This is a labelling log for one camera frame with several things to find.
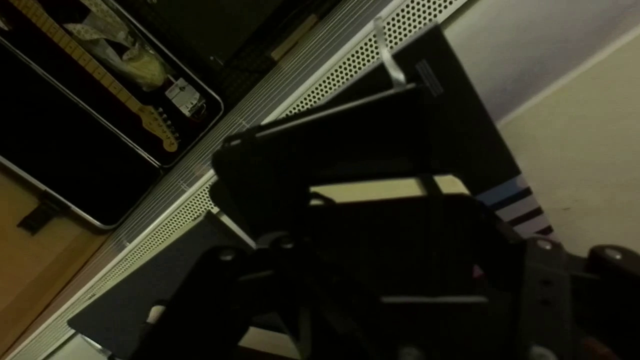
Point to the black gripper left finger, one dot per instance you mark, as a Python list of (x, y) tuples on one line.
[(227, 301)]

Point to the cream electric guitar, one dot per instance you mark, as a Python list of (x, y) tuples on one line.
[(158, 129)]

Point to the white crumpled cloth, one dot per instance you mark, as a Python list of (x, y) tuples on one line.
[(132, 63)]

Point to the small black notebook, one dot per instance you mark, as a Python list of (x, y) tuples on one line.
[(320, 147)]

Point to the white slatted radiator cover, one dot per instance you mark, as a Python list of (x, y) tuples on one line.
[(401, 26)]

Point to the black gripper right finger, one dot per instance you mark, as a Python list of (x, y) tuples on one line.
[(580, 307)]

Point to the beige book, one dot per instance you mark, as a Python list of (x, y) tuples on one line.
[(372, 190)]

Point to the black guitar case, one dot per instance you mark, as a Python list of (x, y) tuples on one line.
[(52, 152)]

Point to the small silver box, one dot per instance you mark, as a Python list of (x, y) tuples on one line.
[(183, 97)]

